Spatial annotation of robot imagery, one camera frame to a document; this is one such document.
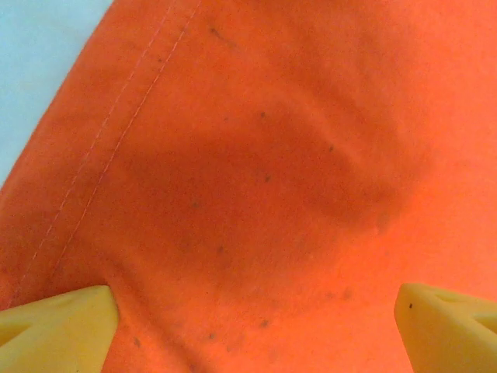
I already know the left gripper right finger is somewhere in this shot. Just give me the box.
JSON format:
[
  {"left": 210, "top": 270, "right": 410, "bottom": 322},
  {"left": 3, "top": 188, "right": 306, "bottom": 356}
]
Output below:
[{"left": 393, "top": 282, "right": 497, "bottom": 373}]

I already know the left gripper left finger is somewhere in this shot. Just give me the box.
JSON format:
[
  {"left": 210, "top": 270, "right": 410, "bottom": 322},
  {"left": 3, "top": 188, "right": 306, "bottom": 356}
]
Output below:
[{"left": 0, "top": 284, "right": 120, "bottom": 373}]

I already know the orange t-shirt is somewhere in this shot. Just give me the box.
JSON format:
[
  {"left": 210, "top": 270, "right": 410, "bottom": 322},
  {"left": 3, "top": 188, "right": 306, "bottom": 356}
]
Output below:
[{"left": 0, "top": 0, "right": 497, "bottom": 373}]

